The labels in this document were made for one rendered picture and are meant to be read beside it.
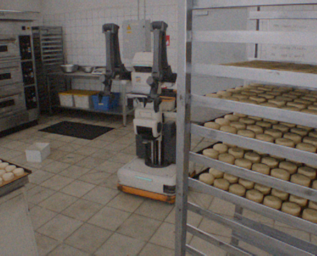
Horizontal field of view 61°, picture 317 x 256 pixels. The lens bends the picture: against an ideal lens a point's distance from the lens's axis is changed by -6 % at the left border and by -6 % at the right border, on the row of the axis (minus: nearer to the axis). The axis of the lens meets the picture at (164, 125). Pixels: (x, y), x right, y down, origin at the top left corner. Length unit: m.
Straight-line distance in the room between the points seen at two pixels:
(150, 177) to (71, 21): 4.56
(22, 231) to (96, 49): 4.96
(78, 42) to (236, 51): 3.29
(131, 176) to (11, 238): 1.51
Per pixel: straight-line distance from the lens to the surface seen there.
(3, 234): 1.51
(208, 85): 5.16
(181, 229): 1.01
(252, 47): 1.20
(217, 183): 0.92
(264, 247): 1.45
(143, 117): 2.58
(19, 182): 1.48
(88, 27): 6.25
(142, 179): 2.72
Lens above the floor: 1.49
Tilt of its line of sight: 17 degrees down
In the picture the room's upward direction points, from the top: straight up
